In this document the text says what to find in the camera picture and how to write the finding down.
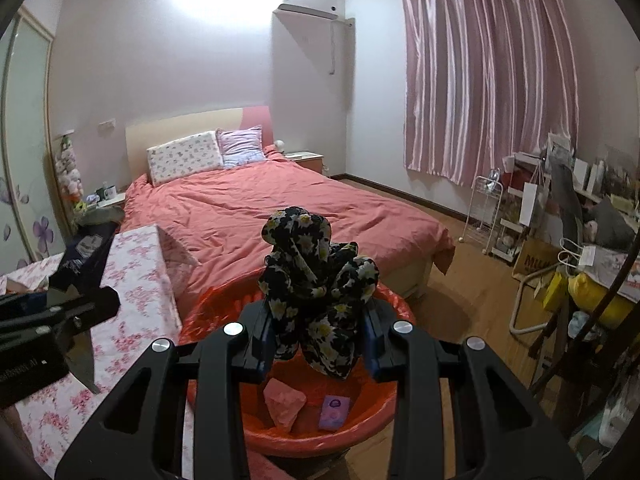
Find pink floral tablecloth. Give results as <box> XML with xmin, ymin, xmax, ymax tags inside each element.
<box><xmin>0</xmin><ymin>225</ymin><xmax>201</xmax><ymax>480</ymax></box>

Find black floral cloth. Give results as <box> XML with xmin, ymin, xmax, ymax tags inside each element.
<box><xmin>257</xmin><ymin>206</ymin><xmax>380</xmax><ymax>380</ymax></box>

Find pink crumpled paper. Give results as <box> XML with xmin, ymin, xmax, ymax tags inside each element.
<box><xmin>262</xmin><ymin>379</ymin><xmax>307</xmax><ymax>431</ymax></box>

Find pink satin curtain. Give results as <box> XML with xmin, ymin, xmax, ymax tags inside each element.
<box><xmin>390</xmin><ymin>0</ymin><xmax>581</xmax><ymax>188</ymax></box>

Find pink striped pillow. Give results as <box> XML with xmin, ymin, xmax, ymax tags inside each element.
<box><xmin>216</xmin><ymin>126</ymin><xmax>266</xmax><ymax>169</ymax></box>

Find dark blue snack packet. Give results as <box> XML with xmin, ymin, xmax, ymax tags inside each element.
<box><xmin>57</xmin><ymin>208</ymin><xmax>126</xmax><ymax>293</ymax></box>

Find white air conditioner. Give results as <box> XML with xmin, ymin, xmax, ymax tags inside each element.
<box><xmin>277</xmin><ymin>0</ymin><xmax>340</xmax><ymax>21</ymax></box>

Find yellow bag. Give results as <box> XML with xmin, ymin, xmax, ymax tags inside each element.
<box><xmin>542</xmin><ymin>270</ymin><xmax>640</xmax><ymax>328</ymax></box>

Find floral print pillow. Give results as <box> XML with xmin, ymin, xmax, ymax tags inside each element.
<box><xmin>146</xmin><ymin>131</ymin><xmax>224</xmax><ymax>187</ymax></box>

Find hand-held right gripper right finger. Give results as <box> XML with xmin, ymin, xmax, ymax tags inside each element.
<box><xmin>362</xmin><ymin>310</ymin><xmax>583</xmax><ymax>480</ymax></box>

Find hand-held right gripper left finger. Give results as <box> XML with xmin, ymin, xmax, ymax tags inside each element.
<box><xmin>55</xmin><ymin>302</ymin><xmax>276</xmax><ymax>480</ymax></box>

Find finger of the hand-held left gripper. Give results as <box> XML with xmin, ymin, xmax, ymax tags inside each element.
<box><xmin>50</xmin><ymin>287</ymin><xmax>121</xmax><ymax>333</ymax></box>
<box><xmin>57</xmin><ymin>332</ymin><xmax>102</xmax><ymax>395</ymax></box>

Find cream and pink headboard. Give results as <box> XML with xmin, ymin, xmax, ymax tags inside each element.
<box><xmin>125</xmin><ymin>105</ymin><xmax>275</xmax><ymax>178</ymax></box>

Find grey office chair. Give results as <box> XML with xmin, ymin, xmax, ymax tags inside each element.
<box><xmin>550</xmin><ymin>162</ymin><xmax>636</xmax><ymax>248</ymax></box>

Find white wire rack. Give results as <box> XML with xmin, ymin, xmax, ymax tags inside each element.
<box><xmin>461</xmin><ymin>175</ymin><xmax>531</xmax><ymax>266</ymax></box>

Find hanging plush toys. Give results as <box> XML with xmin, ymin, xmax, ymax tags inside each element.
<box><xmin>56</xmin><ymin>132</ymin><xmax>85</xmax><ymax>196</ymax></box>

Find brown cardboard box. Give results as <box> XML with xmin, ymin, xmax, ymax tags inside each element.
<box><xmin>514</xmin><ymin>237</ymin><xmax>563</xmax><ymax>276</ymax></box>

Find white folding chair frame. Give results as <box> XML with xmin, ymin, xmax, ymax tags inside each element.
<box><xmin>510</xmin><ymin>237</ymin><xmax>586</xmax><ymax>336</ymax></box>

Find small purple packet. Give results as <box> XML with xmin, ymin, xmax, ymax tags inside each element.
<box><xmin>318</xmin><ymin>395</ymin><xmax>352</xmax><ymax>432</ymax></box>

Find nightstand with book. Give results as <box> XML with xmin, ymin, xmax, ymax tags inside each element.
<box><xmin>285</xmin><ymin>150</ymin><xmax>326</xmax><ymax>175</ymax></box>

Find pink bed duvet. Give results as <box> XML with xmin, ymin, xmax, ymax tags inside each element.
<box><xmin>122</xmin><ymin>147</ymin><xmax>456</xmax><ymax>321</ymax></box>

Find wardrobe with purple flowers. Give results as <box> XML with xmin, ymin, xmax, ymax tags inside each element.
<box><xmin>0</xmin><ymin>5</ymin><xmax>68</xmax><ymax>276</ymax></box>

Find red plastic basin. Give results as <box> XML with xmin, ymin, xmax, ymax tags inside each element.
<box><xmin>177</xmin><ymin>280</ymin><xmax>416</xmax><ymax>458</ymax></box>

